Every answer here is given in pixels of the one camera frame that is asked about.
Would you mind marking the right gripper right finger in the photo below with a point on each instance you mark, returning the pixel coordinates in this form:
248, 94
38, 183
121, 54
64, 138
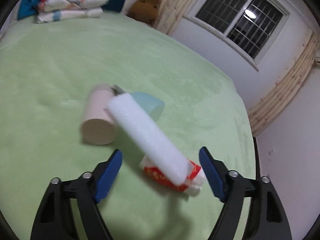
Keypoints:
266, 219

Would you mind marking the brown plush bear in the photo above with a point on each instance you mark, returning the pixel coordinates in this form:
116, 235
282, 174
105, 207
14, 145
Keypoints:
145, 11

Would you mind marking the red white pack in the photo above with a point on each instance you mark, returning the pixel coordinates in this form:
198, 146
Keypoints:
192, 185

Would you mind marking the light blue cup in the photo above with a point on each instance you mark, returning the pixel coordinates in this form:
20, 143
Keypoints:
152, 105

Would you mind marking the bed with green blanket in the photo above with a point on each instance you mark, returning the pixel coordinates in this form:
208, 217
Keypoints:
57, 108

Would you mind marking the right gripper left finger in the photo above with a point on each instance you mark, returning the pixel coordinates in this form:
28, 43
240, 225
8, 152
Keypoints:
54, 217

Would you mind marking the right floral curtain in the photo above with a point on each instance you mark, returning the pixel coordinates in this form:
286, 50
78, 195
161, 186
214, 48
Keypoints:
285, 89

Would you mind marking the floral white pillow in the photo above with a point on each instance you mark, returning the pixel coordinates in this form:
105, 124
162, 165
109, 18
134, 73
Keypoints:
53, 5

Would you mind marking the folded floral quilt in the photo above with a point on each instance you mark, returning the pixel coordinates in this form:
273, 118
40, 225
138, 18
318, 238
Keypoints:
59, 15

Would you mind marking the white foam roll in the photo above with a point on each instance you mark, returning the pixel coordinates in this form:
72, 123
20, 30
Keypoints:
150, 139

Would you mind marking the barred window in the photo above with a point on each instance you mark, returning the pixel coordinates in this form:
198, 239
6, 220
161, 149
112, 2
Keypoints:
250, 27

